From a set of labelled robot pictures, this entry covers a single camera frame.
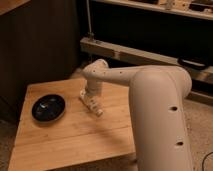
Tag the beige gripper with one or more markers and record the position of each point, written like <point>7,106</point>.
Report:
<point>88,98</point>

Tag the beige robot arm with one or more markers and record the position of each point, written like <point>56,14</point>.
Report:
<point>155,97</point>

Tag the black ceramic bowl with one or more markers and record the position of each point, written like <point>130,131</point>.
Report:
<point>48,108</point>

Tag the wooden table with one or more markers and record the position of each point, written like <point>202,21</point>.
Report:
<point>78,136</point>

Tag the wooden beam with metal pole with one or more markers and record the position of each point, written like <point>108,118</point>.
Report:
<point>147,37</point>

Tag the wooden shelf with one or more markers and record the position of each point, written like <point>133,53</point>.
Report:
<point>158,8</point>

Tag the black handle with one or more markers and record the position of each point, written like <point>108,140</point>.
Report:
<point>193,65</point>

